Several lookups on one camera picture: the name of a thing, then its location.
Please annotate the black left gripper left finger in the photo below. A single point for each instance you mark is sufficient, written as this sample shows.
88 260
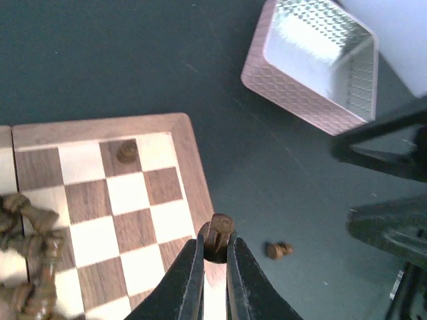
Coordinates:
179 294

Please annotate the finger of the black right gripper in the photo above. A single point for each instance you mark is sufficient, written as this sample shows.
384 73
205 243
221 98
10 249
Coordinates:
391 145
397 227

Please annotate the dark pawn on floor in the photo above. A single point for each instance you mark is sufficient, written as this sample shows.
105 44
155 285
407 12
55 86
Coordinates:
277 251

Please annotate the dark pawn chess piece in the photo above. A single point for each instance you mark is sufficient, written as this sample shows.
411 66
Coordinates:
216 235

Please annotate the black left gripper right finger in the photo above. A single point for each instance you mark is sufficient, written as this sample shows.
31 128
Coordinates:
250 295

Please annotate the dark piece lying large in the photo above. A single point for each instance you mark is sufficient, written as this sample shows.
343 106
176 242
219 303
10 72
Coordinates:
16 205

